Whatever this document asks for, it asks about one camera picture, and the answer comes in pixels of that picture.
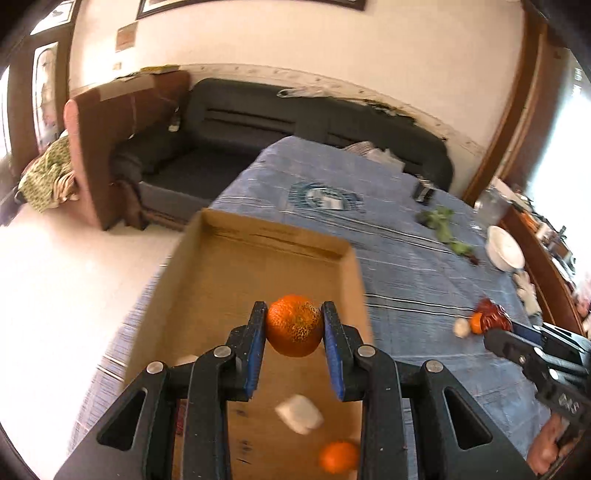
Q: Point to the small orange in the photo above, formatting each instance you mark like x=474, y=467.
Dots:
x=294, y=326

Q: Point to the beige cylinder cake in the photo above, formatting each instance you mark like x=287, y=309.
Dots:
x=299, y=414
x=462, y=328

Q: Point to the white bowl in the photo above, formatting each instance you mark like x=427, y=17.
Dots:
x=503, y=250

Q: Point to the person's hand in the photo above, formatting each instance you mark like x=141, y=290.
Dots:
x=545, y=450

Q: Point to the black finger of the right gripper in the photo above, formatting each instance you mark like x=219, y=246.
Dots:
x=507, y=345

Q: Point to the large red jujube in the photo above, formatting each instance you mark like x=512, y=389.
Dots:
x=494, y=316

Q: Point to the blue plaid tablecloth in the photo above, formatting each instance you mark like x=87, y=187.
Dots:
x=415, y=287

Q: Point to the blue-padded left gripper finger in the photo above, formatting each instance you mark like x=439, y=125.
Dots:
x=134, y=439

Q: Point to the small black device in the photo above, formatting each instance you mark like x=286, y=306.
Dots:
x=424, y=191

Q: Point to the green patterned cloth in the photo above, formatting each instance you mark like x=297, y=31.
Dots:
x=49, y=181

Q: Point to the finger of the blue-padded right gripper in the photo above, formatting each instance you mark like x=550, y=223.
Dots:
x=417, y=421

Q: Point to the cardboard tray box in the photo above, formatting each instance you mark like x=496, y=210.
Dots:
x=222, y=266

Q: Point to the maroon armchair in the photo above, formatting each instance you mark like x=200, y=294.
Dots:
x=100, y=119

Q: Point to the large orange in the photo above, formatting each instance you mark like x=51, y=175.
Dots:
x=475, y=323

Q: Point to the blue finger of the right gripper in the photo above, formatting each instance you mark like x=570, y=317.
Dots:
x=528, y=334

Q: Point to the green leafy vegetable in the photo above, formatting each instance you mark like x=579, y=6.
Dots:
x=439, y=220

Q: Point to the white work glove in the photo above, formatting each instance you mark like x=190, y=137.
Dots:
x=526, y=291

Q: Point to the clear plastic container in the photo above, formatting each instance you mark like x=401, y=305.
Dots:
x=489, y=208

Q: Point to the far red jujube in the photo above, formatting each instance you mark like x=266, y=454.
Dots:
x=474, y=259

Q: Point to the black sofa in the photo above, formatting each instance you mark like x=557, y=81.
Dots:
x=175, y=168

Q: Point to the wooden side cabinet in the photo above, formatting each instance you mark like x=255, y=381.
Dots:
x=559, y=304

